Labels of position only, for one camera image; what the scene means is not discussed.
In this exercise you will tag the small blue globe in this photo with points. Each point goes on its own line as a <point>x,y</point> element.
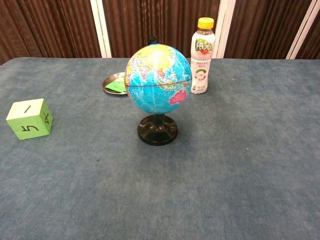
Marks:
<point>155,75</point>

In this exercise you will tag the green packet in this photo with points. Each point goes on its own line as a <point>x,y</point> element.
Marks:
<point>117,86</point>

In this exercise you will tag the round metal plate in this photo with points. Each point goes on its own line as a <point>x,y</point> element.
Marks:
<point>111,78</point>

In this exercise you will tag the drink bottle with yellow cap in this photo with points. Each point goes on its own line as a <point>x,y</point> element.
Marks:
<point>202,50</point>

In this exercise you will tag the blue table mat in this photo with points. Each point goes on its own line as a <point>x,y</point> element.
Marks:
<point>225,175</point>

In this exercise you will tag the brown screen panel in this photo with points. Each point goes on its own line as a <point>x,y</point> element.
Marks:
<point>313,42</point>
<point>150,20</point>
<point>262,25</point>
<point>50,25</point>

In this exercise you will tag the green cube with numbers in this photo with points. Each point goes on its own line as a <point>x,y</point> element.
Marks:
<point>27,120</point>

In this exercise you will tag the white screen post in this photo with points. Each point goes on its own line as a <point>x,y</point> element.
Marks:
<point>300,32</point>
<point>100,25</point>
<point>223,37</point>

